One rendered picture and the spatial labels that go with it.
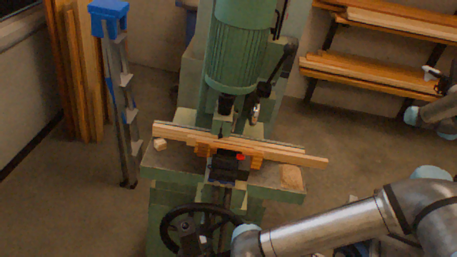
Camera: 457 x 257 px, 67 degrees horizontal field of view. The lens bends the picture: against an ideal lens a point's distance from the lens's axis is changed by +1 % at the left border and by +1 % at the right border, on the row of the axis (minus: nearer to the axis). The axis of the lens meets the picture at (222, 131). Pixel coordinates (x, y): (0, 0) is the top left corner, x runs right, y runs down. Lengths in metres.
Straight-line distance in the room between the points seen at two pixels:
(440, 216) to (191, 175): 0.81
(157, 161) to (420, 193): 0.86
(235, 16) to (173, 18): 2.60
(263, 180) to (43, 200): 1.53
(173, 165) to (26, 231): 1.23
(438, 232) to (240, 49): 0.68
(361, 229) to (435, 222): 0.13
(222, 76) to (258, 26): 0.19
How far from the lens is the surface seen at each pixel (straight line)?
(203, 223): 1.17
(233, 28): 1.02
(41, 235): 2.24
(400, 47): 3.75
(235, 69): 1.07
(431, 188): 0.68
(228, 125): 1.21
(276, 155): 1.34
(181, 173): 1.22
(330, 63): 3.19
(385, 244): 1.53
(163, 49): 3.73
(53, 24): 2.41
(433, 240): 0.64
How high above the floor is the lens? 1.74
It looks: 36 degrees down
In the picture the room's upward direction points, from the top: 12 degrees clockwise
